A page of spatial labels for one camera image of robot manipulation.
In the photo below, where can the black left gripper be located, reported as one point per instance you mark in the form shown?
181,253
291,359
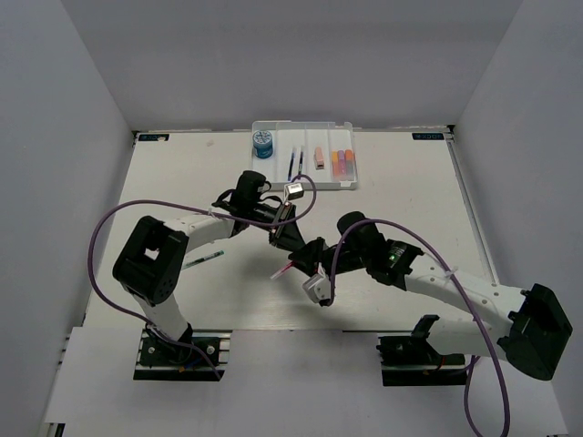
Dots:
286,238

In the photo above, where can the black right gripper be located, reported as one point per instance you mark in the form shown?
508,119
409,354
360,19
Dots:
310,256

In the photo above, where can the red pen refill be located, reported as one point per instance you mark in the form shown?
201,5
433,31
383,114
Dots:
281,271

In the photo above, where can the green pen refill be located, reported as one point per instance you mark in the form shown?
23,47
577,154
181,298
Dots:
195,262

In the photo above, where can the pink stapler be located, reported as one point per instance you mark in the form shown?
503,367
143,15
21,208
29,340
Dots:
318,156

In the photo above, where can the purple cap highlighter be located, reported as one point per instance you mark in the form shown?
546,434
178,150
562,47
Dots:
342,168

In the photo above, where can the yellow cap highlighter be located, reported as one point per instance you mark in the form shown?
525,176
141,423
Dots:
335,165

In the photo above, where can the blue correction tape roll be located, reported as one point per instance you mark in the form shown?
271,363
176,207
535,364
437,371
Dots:
262,144

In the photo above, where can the orange cap highlighter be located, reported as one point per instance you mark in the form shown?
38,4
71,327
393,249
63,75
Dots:
349,164

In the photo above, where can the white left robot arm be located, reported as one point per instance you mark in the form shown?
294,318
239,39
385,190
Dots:
150,263

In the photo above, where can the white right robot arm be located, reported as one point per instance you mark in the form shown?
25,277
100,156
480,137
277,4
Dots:
526,328

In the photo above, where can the white divided organizer tray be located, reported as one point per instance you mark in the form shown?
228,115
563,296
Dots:
288,134

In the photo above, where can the right black table label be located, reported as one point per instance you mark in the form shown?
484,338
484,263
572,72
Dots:
432,136

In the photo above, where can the black table label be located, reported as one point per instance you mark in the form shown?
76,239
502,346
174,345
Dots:
432,136
144,137

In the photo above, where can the left black table label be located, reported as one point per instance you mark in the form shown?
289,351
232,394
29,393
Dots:
144,137

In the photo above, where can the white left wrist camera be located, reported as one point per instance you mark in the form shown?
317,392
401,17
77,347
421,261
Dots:
293,191

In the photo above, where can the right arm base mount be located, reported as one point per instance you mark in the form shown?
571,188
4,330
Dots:
412,362

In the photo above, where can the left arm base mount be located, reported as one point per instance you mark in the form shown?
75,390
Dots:
157,361

